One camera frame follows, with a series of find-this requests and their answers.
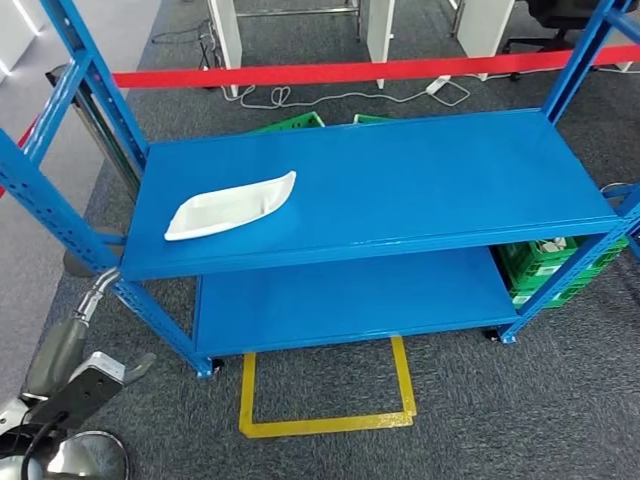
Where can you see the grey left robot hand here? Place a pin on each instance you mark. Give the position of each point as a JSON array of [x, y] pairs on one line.
[[57, 358]]

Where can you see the white plastic car part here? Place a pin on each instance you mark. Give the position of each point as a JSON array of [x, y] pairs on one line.
[[225, 208]]

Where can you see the blue metal shelf rack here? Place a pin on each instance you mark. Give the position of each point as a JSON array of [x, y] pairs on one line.
[[375, 185]]

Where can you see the red barrier belt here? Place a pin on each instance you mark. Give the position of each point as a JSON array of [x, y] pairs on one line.
[[27, 134], [350, 69]]

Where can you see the black router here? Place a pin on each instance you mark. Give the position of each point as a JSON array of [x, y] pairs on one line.
[[205, 56]]

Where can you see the white desk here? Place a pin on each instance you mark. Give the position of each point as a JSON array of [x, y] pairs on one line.
[[482, 33], [225, 40]]

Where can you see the green plastic crate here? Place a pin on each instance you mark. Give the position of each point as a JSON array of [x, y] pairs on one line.
[[295, 124], [520, 262], [370, 119], [520, 299]]

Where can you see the white power strip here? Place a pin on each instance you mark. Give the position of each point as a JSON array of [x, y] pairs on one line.
[[438, 85]]

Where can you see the black office chair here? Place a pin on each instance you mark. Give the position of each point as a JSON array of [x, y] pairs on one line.
[[550, 16]]

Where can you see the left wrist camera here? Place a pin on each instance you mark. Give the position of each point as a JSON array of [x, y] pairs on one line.
[[84, 401]]

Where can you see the metal barrier post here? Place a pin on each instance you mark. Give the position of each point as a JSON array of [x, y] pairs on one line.
[[106, 149]]

